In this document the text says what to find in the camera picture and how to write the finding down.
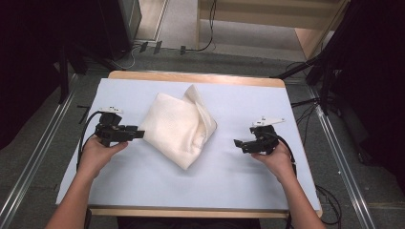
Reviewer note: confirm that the black plug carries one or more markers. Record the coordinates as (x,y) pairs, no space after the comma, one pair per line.
(144,46)

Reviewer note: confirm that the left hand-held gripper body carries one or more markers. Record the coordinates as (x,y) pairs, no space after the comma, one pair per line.
(110,132)

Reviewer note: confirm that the black cabinet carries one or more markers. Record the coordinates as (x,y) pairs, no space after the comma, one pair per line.
(122,28)

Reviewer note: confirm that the black metal stand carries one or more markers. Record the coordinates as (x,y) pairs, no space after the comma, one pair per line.
(323,79)
(63,79)

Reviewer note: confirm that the metal floor rail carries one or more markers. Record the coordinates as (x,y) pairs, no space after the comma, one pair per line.
(35,159)
(344,165)

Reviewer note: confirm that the person's right hand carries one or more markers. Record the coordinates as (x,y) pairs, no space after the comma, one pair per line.
(280,163)

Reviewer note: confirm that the wooden table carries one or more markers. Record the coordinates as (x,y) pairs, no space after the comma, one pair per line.
(191,77)

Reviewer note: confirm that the black curtain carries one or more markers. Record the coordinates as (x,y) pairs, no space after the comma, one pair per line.
(375,79)
(28,57)

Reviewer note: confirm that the person's left hand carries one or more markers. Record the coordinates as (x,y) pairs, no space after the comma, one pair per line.
(94,157)

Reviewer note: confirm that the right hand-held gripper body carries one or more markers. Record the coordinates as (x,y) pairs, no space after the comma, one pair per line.
(264,141)

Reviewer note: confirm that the light wooden shelf unit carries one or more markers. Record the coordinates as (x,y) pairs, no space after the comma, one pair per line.
(254,16)

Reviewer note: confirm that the white mesh laundry bag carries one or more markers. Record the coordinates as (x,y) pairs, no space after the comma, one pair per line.
(178,130)

